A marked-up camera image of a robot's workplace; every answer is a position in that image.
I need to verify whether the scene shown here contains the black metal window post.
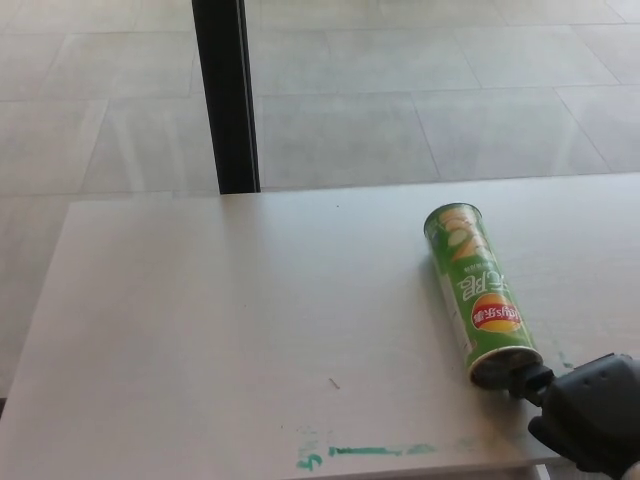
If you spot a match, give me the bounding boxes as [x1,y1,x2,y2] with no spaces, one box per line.
[191,0,262,195]

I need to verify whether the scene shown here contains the green chips can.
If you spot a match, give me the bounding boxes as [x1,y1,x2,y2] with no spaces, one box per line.
[423,202,544,390]

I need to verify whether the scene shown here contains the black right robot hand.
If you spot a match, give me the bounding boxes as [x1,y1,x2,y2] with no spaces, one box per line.
[506,352,640,480]

